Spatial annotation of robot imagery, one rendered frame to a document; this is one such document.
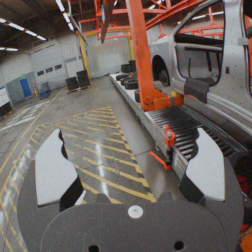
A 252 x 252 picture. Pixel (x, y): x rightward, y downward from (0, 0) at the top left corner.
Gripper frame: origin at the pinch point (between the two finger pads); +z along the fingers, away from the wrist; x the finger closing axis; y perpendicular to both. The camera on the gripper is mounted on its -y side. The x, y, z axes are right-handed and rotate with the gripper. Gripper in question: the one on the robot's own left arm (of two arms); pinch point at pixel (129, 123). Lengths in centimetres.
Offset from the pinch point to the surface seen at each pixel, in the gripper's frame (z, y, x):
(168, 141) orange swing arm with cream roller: 90, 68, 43
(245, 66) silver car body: 65, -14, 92
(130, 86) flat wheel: 405, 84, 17
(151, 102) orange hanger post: 162, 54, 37
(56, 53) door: 1105, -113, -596
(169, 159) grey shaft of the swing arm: 93, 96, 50
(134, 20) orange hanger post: 160, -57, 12
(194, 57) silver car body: 185, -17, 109
